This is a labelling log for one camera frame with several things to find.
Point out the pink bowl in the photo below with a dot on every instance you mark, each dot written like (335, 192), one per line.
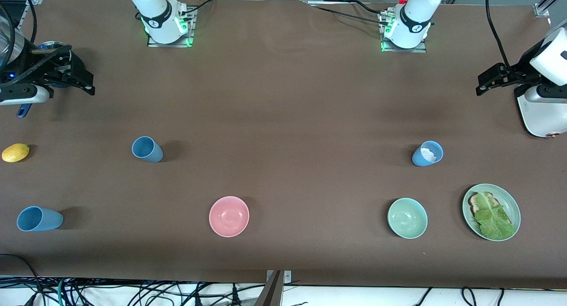
(229, 216)

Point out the pale green bowl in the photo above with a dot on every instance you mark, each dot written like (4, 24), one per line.
(407, 218)

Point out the blue cup with paper scrap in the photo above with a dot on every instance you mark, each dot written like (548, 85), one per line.
(421, 160)

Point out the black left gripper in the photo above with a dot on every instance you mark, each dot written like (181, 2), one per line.
(522, 70)

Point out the white paper scrap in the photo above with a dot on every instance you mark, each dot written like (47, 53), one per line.
(429, 154)

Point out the blue saucepan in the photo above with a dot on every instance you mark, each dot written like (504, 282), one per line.
(24, 111)

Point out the toast slice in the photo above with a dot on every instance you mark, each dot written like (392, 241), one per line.
(475, 204)

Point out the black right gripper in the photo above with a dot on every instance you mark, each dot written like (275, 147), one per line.
(49, 65)

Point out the small metal bracket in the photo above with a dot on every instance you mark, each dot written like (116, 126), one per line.
(288, 277)

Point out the blue plastic cup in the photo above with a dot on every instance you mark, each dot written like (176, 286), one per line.
(148, 150)
(40, 219)

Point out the yellow lemon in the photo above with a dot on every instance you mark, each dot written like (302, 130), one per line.
(15, 152)

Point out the pale green plate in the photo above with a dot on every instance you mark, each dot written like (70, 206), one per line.
(504, 193)

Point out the dark camera post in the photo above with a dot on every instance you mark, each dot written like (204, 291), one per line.
(271, 292)

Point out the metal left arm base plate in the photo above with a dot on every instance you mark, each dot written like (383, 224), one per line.
(418, 49)

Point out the green lettuce leaf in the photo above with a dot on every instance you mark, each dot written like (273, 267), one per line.
(491, 219)

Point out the white toaster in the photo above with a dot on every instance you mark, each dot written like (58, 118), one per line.
(540, 120)

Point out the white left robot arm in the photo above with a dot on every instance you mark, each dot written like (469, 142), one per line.
(416, 9)

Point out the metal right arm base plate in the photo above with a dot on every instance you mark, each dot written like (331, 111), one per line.
(172, 45)

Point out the brown table mat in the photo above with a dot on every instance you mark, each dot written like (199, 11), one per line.
(283, 98)

